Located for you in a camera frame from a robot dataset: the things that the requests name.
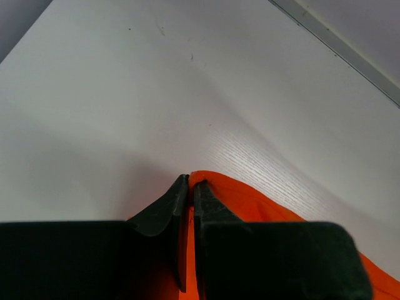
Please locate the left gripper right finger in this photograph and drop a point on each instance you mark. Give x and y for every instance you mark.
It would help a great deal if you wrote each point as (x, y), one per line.
(236, 259)

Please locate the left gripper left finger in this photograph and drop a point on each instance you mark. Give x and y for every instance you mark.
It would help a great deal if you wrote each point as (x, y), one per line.
(143, 257)

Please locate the orange t shirt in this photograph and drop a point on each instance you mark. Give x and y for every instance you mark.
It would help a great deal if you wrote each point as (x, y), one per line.
(251, 205)

